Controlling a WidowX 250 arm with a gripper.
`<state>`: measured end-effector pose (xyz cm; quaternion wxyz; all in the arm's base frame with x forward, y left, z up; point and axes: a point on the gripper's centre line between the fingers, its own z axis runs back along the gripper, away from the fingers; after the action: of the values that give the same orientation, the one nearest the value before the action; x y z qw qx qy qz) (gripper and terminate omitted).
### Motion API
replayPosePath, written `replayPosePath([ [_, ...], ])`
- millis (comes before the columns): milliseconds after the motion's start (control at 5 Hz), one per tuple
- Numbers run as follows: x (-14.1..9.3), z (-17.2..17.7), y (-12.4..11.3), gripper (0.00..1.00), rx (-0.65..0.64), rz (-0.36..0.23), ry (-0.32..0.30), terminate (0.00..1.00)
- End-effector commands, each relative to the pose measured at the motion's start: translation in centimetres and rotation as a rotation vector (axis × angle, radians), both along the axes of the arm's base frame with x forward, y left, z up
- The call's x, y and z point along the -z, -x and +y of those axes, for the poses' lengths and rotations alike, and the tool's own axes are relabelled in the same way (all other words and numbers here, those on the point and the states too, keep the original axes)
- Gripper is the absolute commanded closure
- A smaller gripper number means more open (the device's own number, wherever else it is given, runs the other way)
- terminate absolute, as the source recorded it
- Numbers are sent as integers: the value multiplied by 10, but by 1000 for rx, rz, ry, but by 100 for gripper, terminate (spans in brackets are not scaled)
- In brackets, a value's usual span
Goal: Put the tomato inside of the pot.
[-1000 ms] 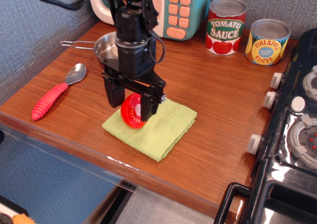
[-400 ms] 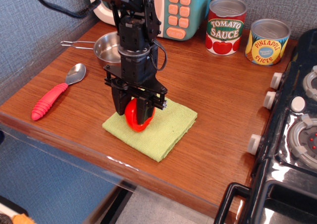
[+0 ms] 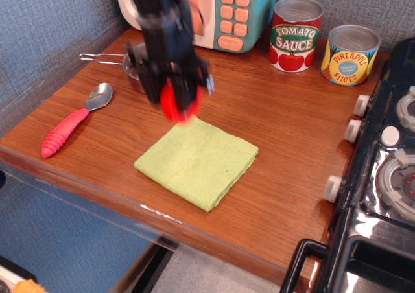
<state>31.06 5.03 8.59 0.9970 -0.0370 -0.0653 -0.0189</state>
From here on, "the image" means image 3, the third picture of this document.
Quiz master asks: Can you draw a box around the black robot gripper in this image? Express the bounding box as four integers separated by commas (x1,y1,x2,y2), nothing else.
125,17,215,113

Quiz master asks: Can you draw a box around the red toy tomato half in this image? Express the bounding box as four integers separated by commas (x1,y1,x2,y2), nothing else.
160,80,203,123

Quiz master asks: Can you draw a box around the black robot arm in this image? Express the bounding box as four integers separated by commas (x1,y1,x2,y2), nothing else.
127,0,214,120

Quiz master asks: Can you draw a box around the small steel pot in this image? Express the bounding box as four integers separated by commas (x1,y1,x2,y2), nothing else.
78,53,145,94

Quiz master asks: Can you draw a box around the tomato sauce can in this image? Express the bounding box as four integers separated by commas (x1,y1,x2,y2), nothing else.
268,0,324,73

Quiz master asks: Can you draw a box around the green folded cloth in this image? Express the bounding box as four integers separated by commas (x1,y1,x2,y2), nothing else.
134,117,259,212

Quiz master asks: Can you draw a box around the toy microwave teal and pink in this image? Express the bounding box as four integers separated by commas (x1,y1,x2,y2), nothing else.
118,0,276,53

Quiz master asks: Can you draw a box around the pineapple slices can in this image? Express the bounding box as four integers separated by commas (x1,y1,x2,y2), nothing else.
320,24,381,86

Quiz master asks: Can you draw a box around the orange plush object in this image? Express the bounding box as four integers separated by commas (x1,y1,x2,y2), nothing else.
12,279,47,293

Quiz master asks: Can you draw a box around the black toy stove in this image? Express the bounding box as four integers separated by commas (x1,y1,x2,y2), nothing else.
281,38,414,292

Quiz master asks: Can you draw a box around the red handled metal spoon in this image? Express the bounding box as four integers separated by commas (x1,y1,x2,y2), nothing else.
41,83,113,158

